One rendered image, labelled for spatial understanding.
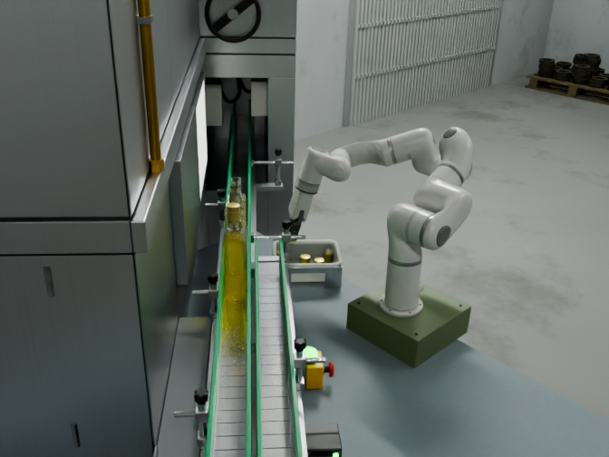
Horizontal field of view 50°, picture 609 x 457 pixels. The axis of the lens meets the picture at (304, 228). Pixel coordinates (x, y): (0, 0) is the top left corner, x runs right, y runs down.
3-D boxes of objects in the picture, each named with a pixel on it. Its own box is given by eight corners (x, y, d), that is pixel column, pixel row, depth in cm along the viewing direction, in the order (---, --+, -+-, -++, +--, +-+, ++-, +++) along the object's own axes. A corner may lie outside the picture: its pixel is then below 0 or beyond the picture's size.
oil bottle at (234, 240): (225, 291, 184) (223, 223, 174) (245, 290, 184) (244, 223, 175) (225, 302, 179) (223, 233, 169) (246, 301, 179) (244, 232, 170)
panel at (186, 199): (200, 160, 247) (196, 72, 232) (207, 160, 248) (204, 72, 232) (176, 285, 167) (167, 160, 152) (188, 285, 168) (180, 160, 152)
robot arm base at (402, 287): (400, 285, 197) (403, 240, 190) (436, 300, 190) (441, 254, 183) (370, 306, 187) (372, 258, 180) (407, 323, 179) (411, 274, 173)
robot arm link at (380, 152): (398, 167, 196) (331, 187, 199) (394, 154, 207) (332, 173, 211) (390, 141, 192) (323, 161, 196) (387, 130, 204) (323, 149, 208)
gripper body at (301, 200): (294, 176, 208) (285, 207, 212) (297, 189, 199) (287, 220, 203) (316, 181, 209) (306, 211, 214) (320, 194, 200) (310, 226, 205)
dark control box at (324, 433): (301, 452, 148) (302, 423, 144) (335, 450, 149) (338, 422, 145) (304, 480, 141) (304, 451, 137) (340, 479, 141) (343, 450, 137)
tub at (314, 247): (271, 261, 225) (272, 239, 221) (335, 260, 227) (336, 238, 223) (273, 287, 210) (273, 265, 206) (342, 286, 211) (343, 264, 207)
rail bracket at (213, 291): (194, 314, 174) (191, 270, 168) (219, 313, 175) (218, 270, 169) (193, 322, 170) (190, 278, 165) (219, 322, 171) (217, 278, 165)
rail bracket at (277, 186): (251, 199, 264) (250, 147, 254) (292, 199, 266) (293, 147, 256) (251, 204, 260) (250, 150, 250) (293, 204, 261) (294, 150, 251)
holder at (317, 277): (256, 263, 225) (256, 243, 221) (334, 262, 227) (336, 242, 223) (256, 289, 209) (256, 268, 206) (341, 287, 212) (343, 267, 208)
